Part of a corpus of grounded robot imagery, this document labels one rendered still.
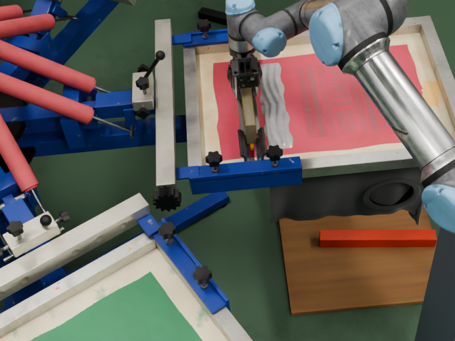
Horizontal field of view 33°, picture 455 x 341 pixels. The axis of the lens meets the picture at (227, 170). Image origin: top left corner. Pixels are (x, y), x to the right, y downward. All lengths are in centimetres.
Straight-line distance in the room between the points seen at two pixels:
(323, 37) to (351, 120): 69
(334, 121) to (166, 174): 53
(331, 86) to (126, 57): 184
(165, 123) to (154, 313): 56
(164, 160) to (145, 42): 206
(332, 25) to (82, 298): 90
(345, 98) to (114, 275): 86
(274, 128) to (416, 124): 76
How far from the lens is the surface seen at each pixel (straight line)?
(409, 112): 156
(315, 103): 231
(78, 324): 193
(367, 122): 226
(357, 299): 300
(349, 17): 159
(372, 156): 213
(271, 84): 236
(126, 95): 227
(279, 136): 221
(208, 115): 229
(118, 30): 420
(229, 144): 221
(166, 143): 211
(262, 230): 319
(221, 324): 183
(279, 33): 195
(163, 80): 230
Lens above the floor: 258
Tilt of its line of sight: 49 degrees down
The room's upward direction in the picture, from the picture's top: 6 degrees counter-clockwise
